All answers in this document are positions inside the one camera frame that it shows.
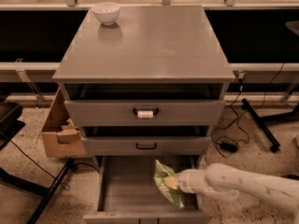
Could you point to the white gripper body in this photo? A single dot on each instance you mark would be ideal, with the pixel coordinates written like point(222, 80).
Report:
point(188, 180)

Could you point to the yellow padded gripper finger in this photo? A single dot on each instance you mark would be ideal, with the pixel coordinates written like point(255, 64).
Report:
point(171, 182)

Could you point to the green jalapeno chip bag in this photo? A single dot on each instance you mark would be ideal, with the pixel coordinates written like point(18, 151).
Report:
point(172, 195)

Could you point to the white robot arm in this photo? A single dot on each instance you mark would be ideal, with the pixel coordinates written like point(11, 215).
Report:
point(224, 183)

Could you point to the grey bottom drawer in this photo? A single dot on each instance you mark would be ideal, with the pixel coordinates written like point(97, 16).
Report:
point(128, 194)

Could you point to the grey drawer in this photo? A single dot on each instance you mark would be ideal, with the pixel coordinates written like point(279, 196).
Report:
point(128, 194)
point(117, 105)
point(145, 140)

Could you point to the grey top drawer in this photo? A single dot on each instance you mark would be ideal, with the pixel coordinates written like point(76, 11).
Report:
point(117, 105)

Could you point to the grey middle drawer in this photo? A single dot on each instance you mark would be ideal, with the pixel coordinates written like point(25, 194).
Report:
point(145, 140)

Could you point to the grey drawer cabinet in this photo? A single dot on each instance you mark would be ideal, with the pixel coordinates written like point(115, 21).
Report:
point(148, 46)

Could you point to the black stand leg right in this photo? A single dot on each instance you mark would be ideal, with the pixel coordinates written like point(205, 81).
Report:
point(262, 122)

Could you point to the black caster wheel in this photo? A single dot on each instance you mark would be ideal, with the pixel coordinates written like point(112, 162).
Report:
point(295, 177)

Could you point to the brown cardboard box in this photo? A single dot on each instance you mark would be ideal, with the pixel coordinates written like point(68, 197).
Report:
point(60, 137)

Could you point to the white ceramic bowl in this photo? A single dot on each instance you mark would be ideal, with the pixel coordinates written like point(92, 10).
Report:
point(106, 12)

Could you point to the white tape on handle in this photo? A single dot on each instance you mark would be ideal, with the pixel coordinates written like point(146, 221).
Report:
point(145, 114)

